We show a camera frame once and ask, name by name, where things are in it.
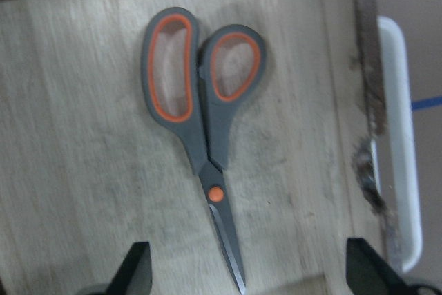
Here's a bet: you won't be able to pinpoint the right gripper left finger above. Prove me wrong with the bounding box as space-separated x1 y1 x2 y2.
106 242 153 294

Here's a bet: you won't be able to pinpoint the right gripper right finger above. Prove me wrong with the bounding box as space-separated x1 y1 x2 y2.
345 238 411 294

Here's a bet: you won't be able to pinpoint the grey orange scissors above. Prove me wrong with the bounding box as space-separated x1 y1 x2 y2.
141 7 267 294

